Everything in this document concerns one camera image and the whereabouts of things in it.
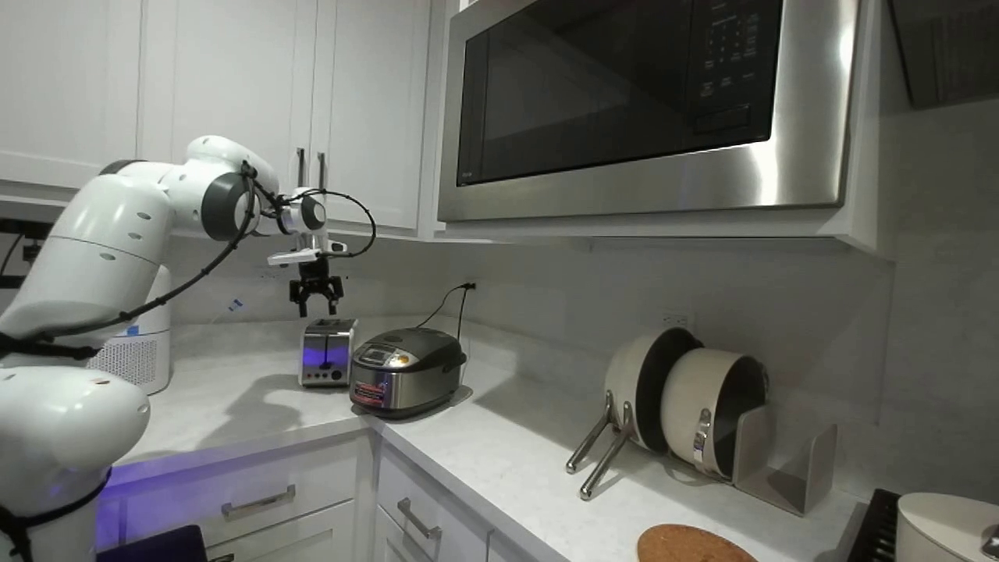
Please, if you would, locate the dark range hood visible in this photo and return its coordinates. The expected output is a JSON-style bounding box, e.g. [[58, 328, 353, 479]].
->
[[884, 0, 999, 112]]

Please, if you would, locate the white lidded pot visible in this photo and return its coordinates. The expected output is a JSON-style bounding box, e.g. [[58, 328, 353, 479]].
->
[[894, 490, 999, 562]]

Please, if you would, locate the stainless steel microwave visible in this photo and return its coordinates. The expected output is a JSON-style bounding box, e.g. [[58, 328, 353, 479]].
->
[[434, 0, 863, 225]]

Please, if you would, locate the white drawer front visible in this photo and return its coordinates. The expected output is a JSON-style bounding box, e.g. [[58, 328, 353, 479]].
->
[[101, 435, 376, 551], [372, 448, 492, 562]]

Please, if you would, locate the black gas stove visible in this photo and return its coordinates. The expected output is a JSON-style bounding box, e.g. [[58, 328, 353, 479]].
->
[[839, 483, 902, 562]]

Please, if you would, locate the black rice cooker cord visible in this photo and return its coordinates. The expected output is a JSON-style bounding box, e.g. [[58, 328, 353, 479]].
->
[[415, 280, 471, 336]]

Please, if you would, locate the silver rice cooker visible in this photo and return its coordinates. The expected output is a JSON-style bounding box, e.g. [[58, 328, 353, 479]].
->
[[346, 325, 470, 423]]

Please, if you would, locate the white upper cabinet door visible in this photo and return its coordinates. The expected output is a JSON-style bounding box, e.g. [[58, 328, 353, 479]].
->
[[138, 0, 315, 214], [311, 0, 430, 234], [0, 0, 144, 197]]

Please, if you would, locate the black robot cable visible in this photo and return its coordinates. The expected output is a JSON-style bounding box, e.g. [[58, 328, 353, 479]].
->
[[0, 159, 382, 349]]

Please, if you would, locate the round cork trivet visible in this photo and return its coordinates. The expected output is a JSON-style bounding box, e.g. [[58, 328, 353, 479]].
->
[[633, 522, 761, 562]]

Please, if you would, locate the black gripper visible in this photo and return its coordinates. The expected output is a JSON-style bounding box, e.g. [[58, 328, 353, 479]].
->
[[288, 252, 346, 323]]

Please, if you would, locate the metal drawer handle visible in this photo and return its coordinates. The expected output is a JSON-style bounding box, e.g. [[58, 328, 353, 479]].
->
[[395, 492, 443, 541], [218, 483, 301, 524]]

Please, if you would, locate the metal pan rack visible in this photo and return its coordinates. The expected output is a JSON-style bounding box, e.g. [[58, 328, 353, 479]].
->
[[729, 401, 839, 516]]

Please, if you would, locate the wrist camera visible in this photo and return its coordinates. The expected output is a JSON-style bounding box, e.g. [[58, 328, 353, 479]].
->
[[265, 241, 353, 272]]

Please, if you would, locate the cream saucepan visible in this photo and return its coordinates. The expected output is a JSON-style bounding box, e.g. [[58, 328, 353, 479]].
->
[[660, 344, 771, 482]]

